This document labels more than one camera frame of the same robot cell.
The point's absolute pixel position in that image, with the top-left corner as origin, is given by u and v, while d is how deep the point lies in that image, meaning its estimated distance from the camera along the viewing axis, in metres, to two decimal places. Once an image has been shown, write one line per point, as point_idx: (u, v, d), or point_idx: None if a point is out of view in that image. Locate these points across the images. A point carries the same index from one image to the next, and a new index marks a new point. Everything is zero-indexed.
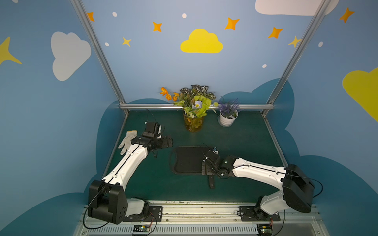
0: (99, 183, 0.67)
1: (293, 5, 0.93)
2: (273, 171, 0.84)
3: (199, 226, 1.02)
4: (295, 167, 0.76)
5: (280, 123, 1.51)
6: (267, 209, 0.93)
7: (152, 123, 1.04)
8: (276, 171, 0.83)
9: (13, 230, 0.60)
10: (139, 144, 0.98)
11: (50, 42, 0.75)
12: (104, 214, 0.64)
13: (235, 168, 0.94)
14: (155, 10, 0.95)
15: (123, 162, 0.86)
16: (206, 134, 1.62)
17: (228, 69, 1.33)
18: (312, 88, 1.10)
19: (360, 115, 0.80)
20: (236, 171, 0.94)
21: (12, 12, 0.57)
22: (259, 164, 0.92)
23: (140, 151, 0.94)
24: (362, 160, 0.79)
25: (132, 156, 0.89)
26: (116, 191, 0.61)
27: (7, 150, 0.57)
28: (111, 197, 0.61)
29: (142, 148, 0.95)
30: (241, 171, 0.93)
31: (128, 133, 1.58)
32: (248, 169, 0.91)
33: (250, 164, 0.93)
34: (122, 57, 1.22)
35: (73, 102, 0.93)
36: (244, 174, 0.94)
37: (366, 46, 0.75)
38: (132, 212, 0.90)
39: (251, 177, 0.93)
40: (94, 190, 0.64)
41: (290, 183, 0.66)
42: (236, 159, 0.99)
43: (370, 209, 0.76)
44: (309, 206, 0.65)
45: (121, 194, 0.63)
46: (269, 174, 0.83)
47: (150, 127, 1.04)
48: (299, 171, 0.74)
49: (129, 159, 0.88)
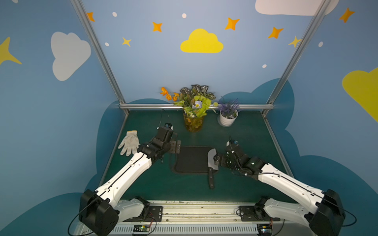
0: (92, 193, 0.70)
1: (293, 5, 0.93)
2: (308, 191, 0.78)
3: (199, 226, 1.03)
4: (336, 195, 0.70)
5: (280, 123, 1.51)
6: (272, 214, 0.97)
7: (165, 129, 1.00)
8: (310, 191, 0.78)
9: (13, 230, 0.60)
10: (143, 154, 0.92)
11: (50, 43, 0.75)
12: (92, 225, 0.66)
13: (263, 173, 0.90)
14: (155, 10, 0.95)
15: (120, 173, 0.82)
16: (206, 134, 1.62)
17: (228, 69, 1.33)
18: (312, 88, 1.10)
19: (360, 115, 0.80)
20: (263, 176, 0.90)
21: (12, 12, 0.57)
22: (294, 179, 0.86)
23: (142, 163, 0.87)
24: (362, 160, 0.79)
25: (132, 168, 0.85)
26: (104, 207, 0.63)
27: (7, 149, 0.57)
28: (98, 213, 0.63)
29: (145, 160, 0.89)
30: (269, 179, 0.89)
31: (128, 133, 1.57)
32: (280, 181, 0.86)
33: (282, 175, 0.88)
34: (122, 57, 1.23)
35: (73, 102, 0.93)
36: (271, 183, 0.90)
37: (366, 45, 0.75)
38: (130, 215, 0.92)
39: (278, 188, 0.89)
40: (85, 200, 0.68)
41: (326, 209, 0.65)
42: (266, 164, 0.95)
43: (370, 209, 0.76)
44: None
45: (110, 211, 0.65)
46: (303, 192, 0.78)
47: (161, 134, 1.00)
48: (337, 199, 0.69)
49: (127, 171, 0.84)
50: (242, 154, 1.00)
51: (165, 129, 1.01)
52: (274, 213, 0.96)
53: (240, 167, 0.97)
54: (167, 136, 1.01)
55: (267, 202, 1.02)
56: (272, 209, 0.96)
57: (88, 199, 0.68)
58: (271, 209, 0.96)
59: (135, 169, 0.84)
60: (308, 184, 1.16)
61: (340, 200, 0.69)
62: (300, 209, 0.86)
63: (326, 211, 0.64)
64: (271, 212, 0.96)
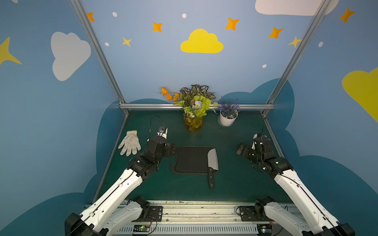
0: (76, 217, 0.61)
1: (293, 5, 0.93)
2: (322, 213, 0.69)
3: (199, 226, 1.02)
4: (352, 230, 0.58)
5: (280, 123, 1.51)
6: (270, 215, 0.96)
7: (156, 141, 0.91)
8: (324, 213, 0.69)
9: (13, 230, 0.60)
10: (133, 171, 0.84)
11: (50, 43, 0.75)
12: None
13: (283, 175, 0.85)
14: (155, 10, 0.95)
15: (109, 194, 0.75)
16: (206, 134, 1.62)
17: (228, 69, 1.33)
18: (312, 88, 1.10)
19: (360, 115, 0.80)
20: (279, 178, 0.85)
21: (11, 12, 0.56)
22: (312, 195, 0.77)
23: (131, 182, 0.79)
24: (362, 160, 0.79)
25: (120, 189, 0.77)
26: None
27: (7, 149, 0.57)
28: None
29: (135, 179, 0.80)
30: (284, 183, 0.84)
31: (128, 133, 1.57)
32: (296, 190, 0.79)
33: (301, 186, 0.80)
34: (122, 57, 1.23)
35: (73, 102, 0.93)
36: (286, 190, 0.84)
37: (367, 46, 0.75)
38: (130, 220, 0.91)
39: (290, 196, 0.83)
40: (69, 225, 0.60)
41: None
42: (290, 170, 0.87)
43: (370, 209, 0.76)
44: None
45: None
46: (314, 212, 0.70)
47: (151, 147, 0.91)
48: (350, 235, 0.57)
49: (115, 191, 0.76)
50: (269, 151, 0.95)
51: (155, 140, 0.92)
52: (271, 215, 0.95)
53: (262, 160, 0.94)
54: (158, 148, 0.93)
55: (270, 204, 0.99)
56: (270, 210, 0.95)
57: (73, 224, 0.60)
58: (270, 211, 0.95)
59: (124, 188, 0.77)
60: (308, 184, 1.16)
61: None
62: (302, 224, 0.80)
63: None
64: (269, 214, 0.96)
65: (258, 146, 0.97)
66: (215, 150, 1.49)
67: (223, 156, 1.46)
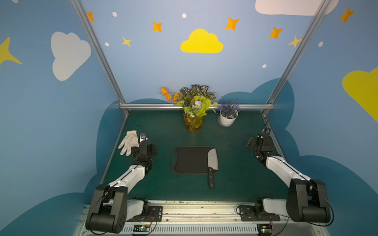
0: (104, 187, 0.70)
1: (293, 5, 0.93)
2: (296, 173, 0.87)
3: (199, 226, 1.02)
4: (322, 184, 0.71)
5: (280, 123, 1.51)
6: (267, 208, 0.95)
7: (145, 144, 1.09)
8: (298, 172, 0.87)
9: (13, 230, 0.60)
10: (138, 165, 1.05)
11: (49, 42, 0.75)
12: (104, 223, 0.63)
13: (270, 157, 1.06)
14: (155, 9, 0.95)
15: (126, 173, 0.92)
16: (206, 134, 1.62)
17: (228, 68, 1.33)
18: (312, 88, 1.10)
19: (360, 115, 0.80)
20: (268, 160, 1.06)
21: (12, 11, 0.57)
22: (292, 166, 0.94)
23: (140, 168, 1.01)
24: (362, 160, 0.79)
25: (133, 171, 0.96)
26: (121, 192, 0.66)
27: (7, 149, 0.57)
28: (116, 197, 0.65)
29: (141, 167, 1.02)
30: (271, 161, 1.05)
31: (128, 133, 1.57)
32: (281, 162, 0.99)
33: (284, 162, 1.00)
34: (122, 57, 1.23)
35: (73, 102, 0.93)
36: (274, 167, 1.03)
37: (366, 45, 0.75)
38: (133, 215, 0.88)
39: (277, 172, 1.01)
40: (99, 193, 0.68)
41: (301, 183, 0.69)
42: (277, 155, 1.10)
43: (369, 209, 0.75)
44: (303, 218, 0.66)
45: (125, 200, 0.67)
46: (292, 173, 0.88)
47: (143, 150, 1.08)
48: (322, 189, 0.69)
49: (131, 172, 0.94)
50: (267, 145, 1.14)
51: (144, 143, 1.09)
52: (269, 207, 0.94)
53: (257, 150, 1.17)
54: (148, 148, 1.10)
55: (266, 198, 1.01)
56: (269, 201, 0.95)
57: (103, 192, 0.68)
58: (268, 204, 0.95)
59: (135, 172, 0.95)
60: None
61: (326, 193, 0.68)
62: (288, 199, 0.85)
63: (298, 186, 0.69)
64: (267, 206, 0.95)
65: (260, 139, 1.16)
66: (215, 150, 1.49)
67: (222, 155, 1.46)
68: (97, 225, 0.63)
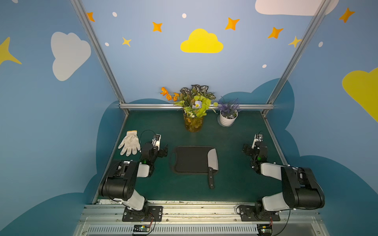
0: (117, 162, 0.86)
1: (293, 5, 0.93)
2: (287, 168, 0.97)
3: (199, 226, 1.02)
4: (309, 169, 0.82)
5: (280, 123, 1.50)
6: (267, 205, 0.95)
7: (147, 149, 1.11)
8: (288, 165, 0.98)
9: (13, 229, 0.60)
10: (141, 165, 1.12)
11: (50, 42, 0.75)
12: (114, 190, 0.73)
13: (262, 163, 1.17)
14: (155, 10, 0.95)
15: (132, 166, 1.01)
16: (206, 134, 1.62)
17: (228, 68, 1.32)
18: (312, 87, 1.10)
19: (361, 115, 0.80)
20: (262, 165, 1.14)
21: (12, 11, 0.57)
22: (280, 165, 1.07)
23: (144, 167, 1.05)
24: (362, 160, 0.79)
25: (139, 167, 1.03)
26: (134, 165, 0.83)
27: (7, 149, 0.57)
28: (130, 168, 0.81)
29: (144, 166, 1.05)
30: (265, 166, 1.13)
31: (128, 133, 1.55)
32: (272, 164, 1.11)
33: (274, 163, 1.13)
34: (123, 57, 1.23)
35: (72, 102, 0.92)
36: (268, 171, 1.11)
37: (367, 45, 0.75)
38: (133, 207, 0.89)
39: (271, 175, 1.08)
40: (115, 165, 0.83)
41: (290, 169, 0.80)
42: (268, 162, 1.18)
43: (369, 209, 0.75)
44: (299, 201, 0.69)
45: (135, 174, 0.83)
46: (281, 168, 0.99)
47: (145, 154, 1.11)
48: (310, 174, 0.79)
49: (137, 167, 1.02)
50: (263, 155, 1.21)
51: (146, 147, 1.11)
52: (269, 204, 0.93)
53: (253, 160, 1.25)
54: (150, 153, 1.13)
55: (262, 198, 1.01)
56: (268, 199, 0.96)
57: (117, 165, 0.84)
58: (267, 201, 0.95)
59: (140, 166, 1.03)
60: None
61: (314, 177, 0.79)
62: None
63: (288, 170, 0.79)
64: (267, 204, 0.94)
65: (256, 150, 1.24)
66: (215, 150, 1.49)
67: (222, 156, 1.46)
68: (109, 190, 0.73)
